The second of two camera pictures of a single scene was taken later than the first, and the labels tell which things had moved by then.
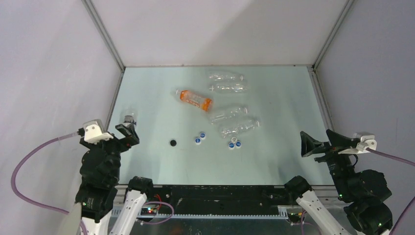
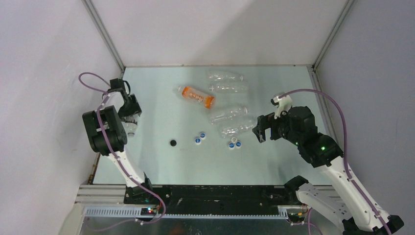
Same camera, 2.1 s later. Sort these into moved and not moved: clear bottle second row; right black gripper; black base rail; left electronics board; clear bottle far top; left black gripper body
Moved: right black gripper; left black gripper body
Not moved: clear bottle far top; clear bottle second row; left electronics board; black base rail
